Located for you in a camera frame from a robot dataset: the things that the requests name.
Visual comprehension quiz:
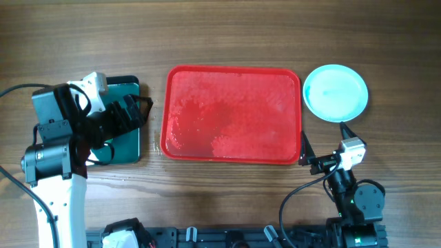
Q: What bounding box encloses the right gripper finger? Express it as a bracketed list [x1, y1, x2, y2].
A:
[298, 131, 316, 165]
[339, 122, 358, 140]

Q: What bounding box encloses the light blue plate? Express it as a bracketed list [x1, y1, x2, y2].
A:
[302, 64, 369, 123]

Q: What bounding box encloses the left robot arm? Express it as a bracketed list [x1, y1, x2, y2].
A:
[21, 93, 153, 247]

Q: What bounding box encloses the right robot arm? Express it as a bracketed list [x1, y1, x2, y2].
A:
[299, 122, 389, 248]

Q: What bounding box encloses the red plastic tray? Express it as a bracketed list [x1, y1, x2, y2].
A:
[160, 65, 302, 165]

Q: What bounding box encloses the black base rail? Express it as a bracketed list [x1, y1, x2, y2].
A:
[81, 225, 389, 248]

